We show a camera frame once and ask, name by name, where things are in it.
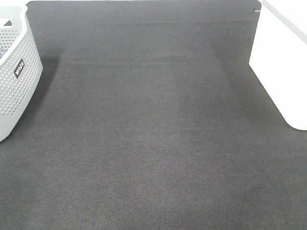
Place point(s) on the dark grey table mat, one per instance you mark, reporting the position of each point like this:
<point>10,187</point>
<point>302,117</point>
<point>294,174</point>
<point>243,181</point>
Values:
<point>147,116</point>

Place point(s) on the white plastic bin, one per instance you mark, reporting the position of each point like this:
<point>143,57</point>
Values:
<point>279,57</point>

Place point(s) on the grey perforated laundry basket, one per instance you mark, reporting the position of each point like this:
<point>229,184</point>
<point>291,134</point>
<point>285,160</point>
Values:
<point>20,66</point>

